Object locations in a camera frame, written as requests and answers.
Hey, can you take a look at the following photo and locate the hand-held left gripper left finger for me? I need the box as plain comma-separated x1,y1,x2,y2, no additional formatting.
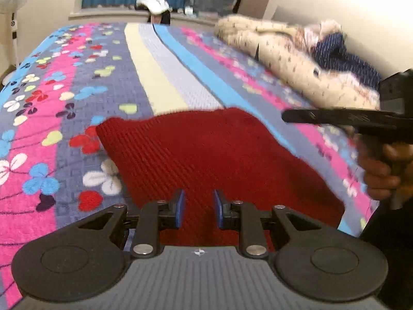
77,189,185,259

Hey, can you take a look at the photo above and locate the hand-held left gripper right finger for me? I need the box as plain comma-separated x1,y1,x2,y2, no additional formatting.
213,189,324,259

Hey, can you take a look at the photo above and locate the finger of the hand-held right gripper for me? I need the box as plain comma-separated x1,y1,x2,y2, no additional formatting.
282,108,413,134

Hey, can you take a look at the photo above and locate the red knitted sweater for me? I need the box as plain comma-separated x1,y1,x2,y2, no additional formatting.
96,107,346,252

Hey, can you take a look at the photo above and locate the white clothes pile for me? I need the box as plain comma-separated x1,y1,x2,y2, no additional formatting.
135,0,171,15

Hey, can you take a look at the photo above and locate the person's right hand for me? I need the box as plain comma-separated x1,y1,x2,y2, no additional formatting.
355,134,413,201

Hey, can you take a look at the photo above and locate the cream star-print quilt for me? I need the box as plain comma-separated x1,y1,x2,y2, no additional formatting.
215,14,381,110

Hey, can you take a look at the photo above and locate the person's dark clothing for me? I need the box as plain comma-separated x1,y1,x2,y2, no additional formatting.
359,181,413,310

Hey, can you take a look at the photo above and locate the floral fleece blanket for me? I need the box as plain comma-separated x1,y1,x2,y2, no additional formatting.
0,22,380,309

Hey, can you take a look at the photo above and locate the white standing fan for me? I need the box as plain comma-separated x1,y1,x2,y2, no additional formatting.
0,0,34,86

